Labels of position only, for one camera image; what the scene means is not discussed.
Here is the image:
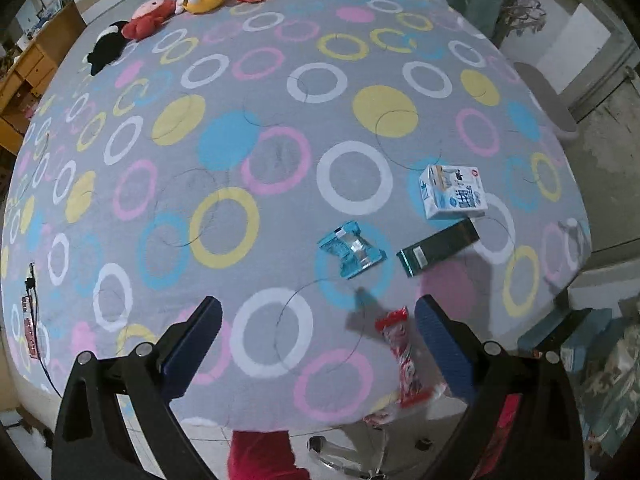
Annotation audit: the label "black plush toy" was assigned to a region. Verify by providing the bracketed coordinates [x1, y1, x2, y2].
[82, 21, 131, 77]

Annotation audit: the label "wooden desk with drawers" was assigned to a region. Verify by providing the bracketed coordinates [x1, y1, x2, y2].
[0, 0, 88, 156]

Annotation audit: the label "blue and white milk carton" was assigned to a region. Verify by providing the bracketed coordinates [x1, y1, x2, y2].
[418, 164, 489, 220]

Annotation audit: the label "teal foil packet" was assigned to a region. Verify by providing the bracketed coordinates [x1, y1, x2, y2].
[317, 221, 388, 281]

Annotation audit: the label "grey plastic stool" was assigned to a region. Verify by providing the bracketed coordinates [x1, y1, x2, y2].
[514, 61, 580, 142]

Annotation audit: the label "dark green box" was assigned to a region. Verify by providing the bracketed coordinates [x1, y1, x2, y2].
[396, 217, 481, 278]

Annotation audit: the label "white board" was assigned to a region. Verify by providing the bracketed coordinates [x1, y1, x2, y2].
[537, 2, 613, 98]

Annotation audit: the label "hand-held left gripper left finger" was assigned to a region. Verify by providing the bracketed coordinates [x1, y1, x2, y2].
[51, 296, 224, 480]

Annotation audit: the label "bed with ring-print sheet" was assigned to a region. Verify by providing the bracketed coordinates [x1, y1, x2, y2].
[0, 0, 593, 433]

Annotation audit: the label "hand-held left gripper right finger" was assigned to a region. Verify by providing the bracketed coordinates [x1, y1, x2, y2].
[414, 294, 586, 480]

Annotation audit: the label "chrome swivel chair base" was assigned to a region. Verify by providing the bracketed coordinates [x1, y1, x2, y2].
[307, 427, 436, 476]

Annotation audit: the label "person's right leg red pants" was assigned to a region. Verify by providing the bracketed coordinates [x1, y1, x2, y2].
[492, 394, 523, 461]

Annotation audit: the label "person's left leg red pants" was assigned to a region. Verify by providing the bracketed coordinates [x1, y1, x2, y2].
[227, 430, 312, 480]

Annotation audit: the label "person's right forearm floral sleeve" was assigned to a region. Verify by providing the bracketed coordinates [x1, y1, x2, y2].
[582, 322, 640, 458]

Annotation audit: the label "red candy wrapper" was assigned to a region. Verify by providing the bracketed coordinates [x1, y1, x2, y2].
[375, 308, 446, 409]

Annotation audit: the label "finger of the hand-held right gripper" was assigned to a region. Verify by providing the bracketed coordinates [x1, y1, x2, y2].
[517, 307, 615, 358]
[559, 342, 590, 372]

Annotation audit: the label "person's leg red pants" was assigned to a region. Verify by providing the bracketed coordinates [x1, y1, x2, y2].
[492, 394, 523, 461]
[227, 430, 312, 480]

